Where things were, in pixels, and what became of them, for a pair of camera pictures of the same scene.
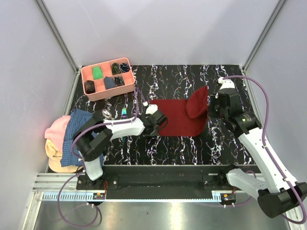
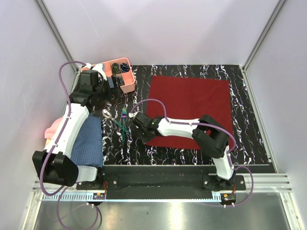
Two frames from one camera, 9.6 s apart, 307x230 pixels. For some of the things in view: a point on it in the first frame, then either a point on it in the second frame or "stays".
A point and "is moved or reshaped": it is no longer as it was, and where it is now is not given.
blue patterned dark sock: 124,67 stays
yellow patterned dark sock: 115,68 stays
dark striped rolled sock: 119,81 stays
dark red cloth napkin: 185,117 is moved or reshaped
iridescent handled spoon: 107,114 stays
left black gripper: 156,129 to 115,92
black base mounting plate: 158,178 stays
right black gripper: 215,98 to 146,140
